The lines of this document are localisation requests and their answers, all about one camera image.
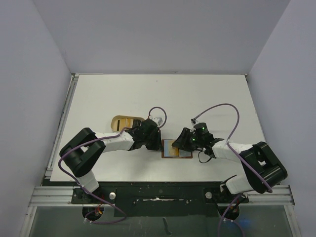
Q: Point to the beige oval tray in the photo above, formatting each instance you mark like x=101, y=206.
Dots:
x=115, y=118

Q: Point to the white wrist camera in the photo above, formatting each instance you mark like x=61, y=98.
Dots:
x=158, y=121
x=194, y=122

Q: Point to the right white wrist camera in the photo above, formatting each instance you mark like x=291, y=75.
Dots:
x=194, y=122

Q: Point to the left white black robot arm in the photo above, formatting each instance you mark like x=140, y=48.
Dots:
x=81, y=153

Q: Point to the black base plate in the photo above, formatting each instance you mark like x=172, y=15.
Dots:
x=159, y=199

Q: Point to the brown leather card holder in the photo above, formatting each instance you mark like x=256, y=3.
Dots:
x=172, y=146

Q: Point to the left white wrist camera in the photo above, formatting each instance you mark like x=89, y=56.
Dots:
x=158, y=121

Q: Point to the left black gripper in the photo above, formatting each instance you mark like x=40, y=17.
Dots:
x=157, y=145

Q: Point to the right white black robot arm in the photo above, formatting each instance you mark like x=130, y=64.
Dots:
x=262, y=169

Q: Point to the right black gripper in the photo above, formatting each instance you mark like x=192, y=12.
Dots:
x=187, y=139

